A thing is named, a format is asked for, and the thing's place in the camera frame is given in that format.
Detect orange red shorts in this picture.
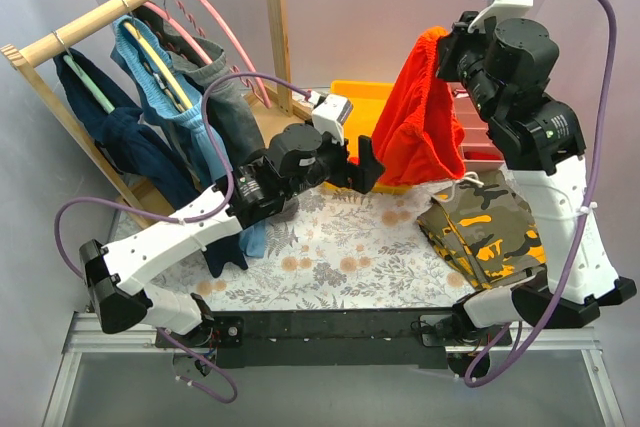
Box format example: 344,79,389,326
372,26,466,186

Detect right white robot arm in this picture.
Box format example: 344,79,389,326
437,11,637,345

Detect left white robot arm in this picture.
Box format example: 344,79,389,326
80,124,384,347

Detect grey shorts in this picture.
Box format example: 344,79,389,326
136,6,265,167

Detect camouflage shorts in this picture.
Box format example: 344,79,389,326
417,170,546,291

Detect light blue shorts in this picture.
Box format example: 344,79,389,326
110,15,268,258

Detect navy blue shorts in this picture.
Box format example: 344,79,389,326
52,48,249,278

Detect empty pink hanger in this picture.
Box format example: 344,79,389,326
174,0,271,108

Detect pink hanger with grey shorts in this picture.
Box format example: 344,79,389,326
144,1,212,65

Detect mint green hanger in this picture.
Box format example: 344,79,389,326
63,53,115,114

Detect yellow hanger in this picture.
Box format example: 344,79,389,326
123,21,192,112

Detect wooden clothes rack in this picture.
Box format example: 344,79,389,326
1,0,291,209

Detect floral table mat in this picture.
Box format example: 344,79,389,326
151,182,472,310

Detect yellow plastic bin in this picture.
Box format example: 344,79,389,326
330,80,393,164

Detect pink compartment organizer box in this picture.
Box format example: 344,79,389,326
450,84,504,173

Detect red cloth in organizer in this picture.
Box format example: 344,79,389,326
463,150,503,161

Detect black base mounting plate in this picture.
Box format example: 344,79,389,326
173,308,499,369

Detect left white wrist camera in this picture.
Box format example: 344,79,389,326
307,91,353,145

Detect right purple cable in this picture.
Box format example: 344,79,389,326
463,0,617,388

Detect purple cable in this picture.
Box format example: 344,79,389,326
463,0,617,388
53,72,321,404

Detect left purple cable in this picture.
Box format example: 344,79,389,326
53,72,321,404

